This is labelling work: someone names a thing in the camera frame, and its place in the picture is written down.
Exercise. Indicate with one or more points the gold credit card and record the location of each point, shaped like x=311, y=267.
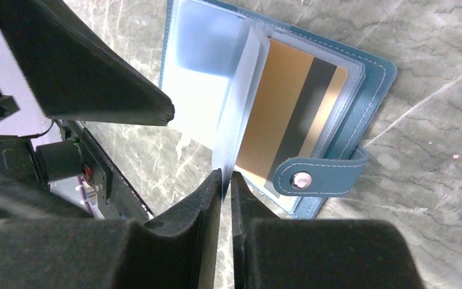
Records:
x=296, y=94

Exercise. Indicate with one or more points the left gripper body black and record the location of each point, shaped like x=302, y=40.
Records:
x=27, y=173

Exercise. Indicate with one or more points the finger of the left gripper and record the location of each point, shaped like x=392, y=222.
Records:
x=72, y=73

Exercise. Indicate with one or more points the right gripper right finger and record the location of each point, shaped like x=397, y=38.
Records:
x=270, y=252

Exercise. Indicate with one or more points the blue card holder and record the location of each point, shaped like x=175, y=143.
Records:
x=213, y=59

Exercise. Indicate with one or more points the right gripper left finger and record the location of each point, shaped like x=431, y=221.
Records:
x=176, y=249

